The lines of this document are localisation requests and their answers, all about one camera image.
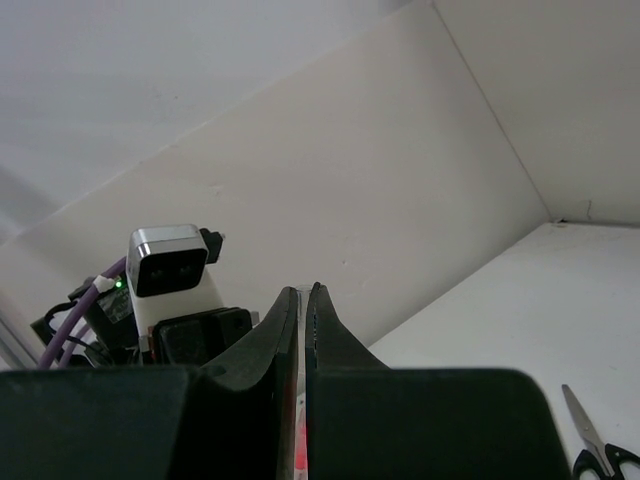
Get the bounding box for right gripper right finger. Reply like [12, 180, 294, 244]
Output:
[305, 284, 570, 479]

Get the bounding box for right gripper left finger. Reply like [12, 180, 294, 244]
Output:
[1, 287, 298, 479]

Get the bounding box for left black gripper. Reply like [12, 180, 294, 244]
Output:
[32, 275, 253, 370]

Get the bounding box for red highlighter pen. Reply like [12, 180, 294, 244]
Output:
[294, 285, 312, 480]

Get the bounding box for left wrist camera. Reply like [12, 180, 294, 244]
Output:
[126, 224, 224, 351]

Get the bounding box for black handled scissors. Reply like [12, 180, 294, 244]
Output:
[561, 384, 639, 480]

